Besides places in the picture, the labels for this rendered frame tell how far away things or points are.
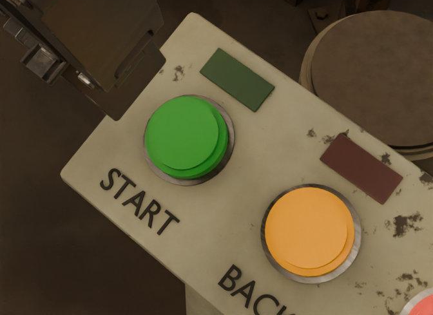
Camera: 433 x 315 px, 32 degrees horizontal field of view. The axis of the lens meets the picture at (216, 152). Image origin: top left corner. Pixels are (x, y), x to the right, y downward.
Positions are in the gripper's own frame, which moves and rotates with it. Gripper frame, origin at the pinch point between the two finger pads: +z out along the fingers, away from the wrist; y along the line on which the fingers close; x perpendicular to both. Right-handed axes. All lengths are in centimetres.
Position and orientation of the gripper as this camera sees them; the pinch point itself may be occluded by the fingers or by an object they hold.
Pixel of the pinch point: (95, 46)
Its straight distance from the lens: 25.4
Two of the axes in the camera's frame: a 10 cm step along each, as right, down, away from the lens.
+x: -6.2, 7.8, -0.7
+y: -7.6, -5.8, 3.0
